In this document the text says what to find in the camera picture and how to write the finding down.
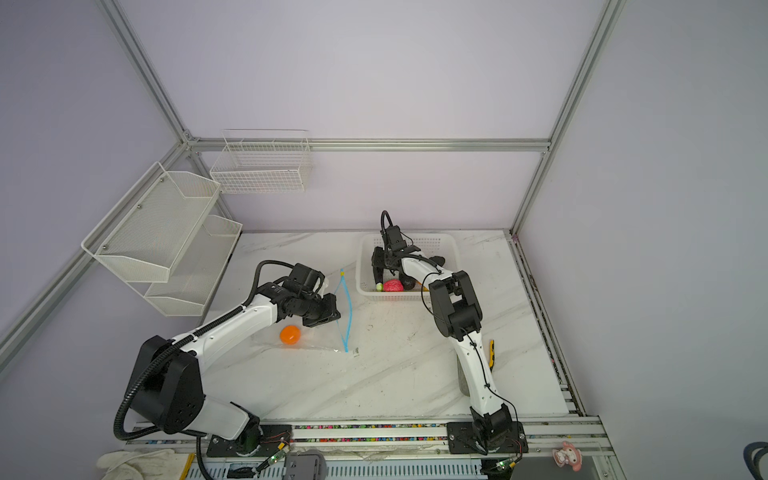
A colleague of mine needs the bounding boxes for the white plastic basket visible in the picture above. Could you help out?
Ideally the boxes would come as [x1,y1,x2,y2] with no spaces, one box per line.
[355,233,462,302]

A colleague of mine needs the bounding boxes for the orange toy fruit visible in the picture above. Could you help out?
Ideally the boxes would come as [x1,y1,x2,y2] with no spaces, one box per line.
[279,325,301,345]

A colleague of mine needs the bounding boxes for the clear zip top bag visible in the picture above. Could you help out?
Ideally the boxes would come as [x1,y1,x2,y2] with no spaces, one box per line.
[251,269,355,354]

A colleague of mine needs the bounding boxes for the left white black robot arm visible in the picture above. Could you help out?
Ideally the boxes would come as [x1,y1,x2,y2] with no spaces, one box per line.
[113,283,341,440]

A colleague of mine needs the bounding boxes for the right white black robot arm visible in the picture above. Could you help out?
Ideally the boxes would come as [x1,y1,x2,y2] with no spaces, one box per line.
[371,246,518,454]

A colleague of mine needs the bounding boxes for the pink toy dragon fruit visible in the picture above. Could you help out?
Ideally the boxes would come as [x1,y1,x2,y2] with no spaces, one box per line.
[382,279,405,292]

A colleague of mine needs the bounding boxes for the black round toy fruit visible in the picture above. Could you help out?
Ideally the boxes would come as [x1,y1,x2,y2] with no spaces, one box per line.
[399,273,419,291]

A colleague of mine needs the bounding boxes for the grey felt eraser block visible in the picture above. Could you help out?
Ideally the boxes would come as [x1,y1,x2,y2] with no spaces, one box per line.
[457,358,471,397]

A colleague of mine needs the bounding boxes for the white two-tier mesh shelf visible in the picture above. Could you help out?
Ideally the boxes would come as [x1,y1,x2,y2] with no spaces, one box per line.
[81,162,242,317]

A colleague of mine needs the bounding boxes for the grey power adapter box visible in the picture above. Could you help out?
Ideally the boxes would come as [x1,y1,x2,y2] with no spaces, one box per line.
[283,450,328,480]

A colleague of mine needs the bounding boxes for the white cloth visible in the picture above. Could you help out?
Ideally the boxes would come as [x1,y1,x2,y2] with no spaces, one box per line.
[96,449,191,480]

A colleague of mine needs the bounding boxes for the pink plush toy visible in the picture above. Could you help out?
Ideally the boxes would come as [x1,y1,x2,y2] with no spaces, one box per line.
[552,441,583,472]

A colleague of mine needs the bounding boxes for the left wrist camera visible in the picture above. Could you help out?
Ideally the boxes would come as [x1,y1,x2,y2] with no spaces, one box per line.
[283,263,325,294]

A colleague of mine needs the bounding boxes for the yellow handled pliers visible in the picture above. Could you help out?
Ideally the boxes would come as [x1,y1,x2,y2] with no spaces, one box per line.
[488,339,496,372]

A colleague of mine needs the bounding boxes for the left black corrugated cable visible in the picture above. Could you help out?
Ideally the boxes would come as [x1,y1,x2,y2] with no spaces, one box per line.
[113,259,295,480]

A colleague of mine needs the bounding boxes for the white wire wall basket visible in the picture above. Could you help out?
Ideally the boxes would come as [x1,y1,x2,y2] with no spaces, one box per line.
[210,129,313,194]

